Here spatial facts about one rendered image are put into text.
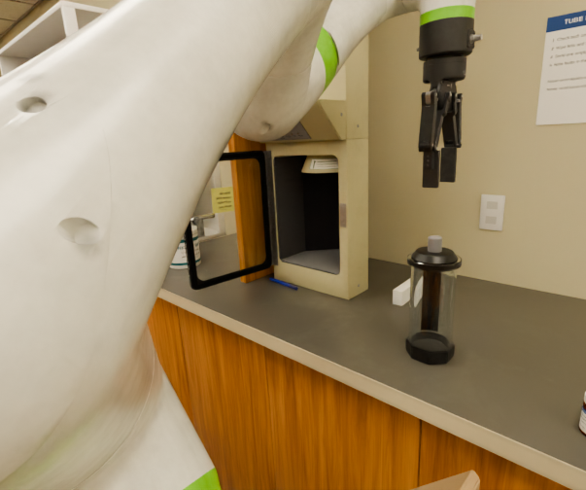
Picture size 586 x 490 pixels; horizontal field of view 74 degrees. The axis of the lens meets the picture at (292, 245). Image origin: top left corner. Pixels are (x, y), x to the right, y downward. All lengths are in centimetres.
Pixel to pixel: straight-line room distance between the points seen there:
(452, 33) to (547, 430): 68
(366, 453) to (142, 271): 90
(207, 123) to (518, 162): 122
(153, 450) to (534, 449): 62
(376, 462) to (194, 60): 92
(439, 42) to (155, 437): 72
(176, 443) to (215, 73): 23
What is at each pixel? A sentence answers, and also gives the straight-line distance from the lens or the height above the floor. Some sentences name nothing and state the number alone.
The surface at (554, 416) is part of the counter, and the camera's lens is 85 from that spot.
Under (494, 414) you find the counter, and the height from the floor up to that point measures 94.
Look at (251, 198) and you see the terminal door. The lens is 126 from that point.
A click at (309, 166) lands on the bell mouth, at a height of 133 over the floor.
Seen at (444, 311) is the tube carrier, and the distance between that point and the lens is 87.
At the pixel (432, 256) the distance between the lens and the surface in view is 83.
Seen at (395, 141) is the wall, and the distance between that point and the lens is 151.
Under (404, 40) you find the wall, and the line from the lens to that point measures 153.
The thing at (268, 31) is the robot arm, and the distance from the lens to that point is 30.
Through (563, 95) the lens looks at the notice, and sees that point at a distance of 135.
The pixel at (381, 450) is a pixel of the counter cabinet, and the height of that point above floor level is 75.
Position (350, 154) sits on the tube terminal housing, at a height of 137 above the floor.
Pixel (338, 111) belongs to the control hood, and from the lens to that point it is 107.
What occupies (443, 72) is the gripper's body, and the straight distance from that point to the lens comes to 80.
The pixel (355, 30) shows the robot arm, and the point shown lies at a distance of 69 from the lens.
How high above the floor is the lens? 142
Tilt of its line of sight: 15 degrees down
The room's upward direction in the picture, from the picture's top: 3 degrees counter-clockwise
